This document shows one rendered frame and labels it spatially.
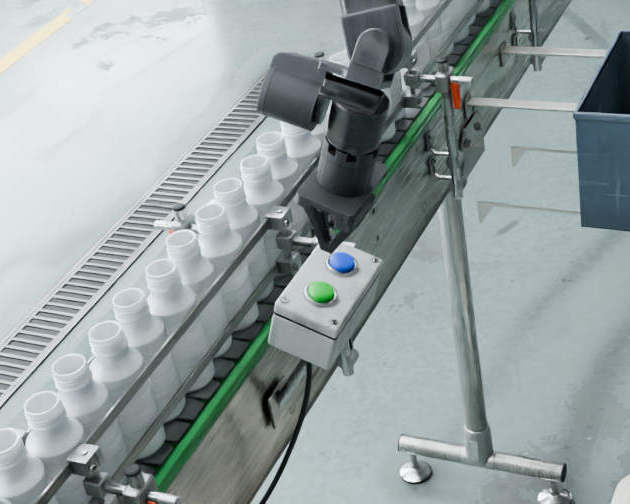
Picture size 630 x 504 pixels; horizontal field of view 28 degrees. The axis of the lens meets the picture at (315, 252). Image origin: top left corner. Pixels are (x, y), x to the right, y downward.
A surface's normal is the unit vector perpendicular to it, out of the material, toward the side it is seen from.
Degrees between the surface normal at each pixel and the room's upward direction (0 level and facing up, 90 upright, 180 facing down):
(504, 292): 0
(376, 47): 64
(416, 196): 90
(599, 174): 90
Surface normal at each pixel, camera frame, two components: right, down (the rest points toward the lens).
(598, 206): -0.41, 0.56
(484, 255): -0.16, -0.82
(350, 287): 0.15, -0.73
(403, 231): 0.90, 0.11
